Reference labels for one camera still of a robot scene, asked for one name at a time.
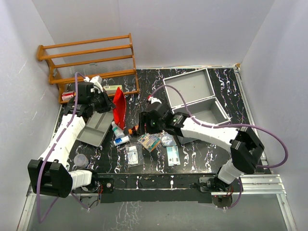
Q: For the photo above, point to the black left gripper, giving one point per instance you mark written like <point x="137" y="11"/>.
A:
<point x="109" y="105"/>

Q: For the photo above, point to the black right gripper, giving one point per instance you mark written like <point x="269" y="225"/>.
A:
<point x="144" y="119"/>

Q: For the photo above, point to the red fabric medicine pouch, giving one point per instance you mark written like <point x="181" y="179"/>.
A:
<point x="119" y="111"/>

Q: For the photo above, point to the brown bottle orange cap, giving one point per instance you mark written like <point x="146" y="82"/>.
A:
<point x="134" y="131"/>

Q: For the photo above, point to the blue white plaster pack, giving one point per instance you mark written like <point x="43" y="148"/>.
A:
<point x="149" y="141"/>

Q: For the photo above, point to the round item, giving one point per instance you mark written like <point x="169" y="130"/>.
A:
<point x="167" y="140"/>

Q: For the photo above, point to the teal white sachet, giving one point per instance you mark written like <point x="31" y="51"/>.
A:
<point x="173" y="156"/>

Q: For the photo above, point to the clear bag of gauze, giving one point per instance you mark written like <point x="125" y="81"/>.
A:
<point x="134" y="156"/>

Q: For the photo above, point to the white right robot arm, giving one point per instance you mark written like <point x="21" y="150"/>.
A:
<point x="242" y="143"/>

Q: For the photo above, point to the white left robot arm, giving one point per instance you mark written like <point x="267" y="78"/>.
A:
<point x="48" y="173"/>

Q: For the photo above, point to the white green medicine box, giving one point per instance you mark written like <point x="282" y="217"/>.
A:
<point x="111" y="89"/>

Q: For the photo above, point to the red white medicine box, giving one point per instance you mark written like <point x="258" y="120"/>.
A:
<point x="66" y="96"/>

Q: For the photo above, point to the white medicine bottle green label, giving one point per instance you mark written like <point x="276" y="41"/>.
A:
<point x="118" y="132"/>

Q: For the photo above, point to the grey plastic tray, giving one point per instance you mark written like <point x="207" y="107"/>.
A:
<point x="96" y="128"/>

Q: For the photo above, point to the white blue bandage roll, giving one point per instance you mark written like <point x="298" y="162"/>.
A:
<point x="120" y="141"/>

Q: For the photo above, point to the orange wooden shelf rack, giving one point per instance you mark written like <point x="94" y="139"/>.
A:
<point x="109" y="57"/>

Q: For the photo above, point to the grey open storage box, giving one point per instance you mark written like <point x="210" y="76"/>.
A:
<point x="198" y="93"/>

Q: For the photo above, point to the clear plastic cup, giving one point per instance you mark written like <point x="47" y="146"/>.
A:
<point x="81" y="161"/>

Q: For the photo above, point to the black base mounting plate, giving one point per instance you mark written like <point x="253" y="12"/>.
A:
<point x="133" y="187"/>

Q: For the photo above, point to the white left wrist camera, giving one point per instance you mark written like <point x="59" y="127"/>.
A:
<point x="96" y="80"/>

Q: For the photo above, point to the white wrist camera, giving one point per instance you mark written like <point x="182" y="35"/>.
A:
<point x="151" y="100"/>
<point x="96" y="80"/>

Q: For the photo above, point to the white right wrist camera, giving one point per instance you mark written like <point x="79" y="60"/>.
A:
<point x="151" y="100"/>

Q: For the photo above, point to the aluminium frame rail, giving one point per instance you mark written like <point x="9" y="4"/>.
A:
<point x="263" y="184"/>

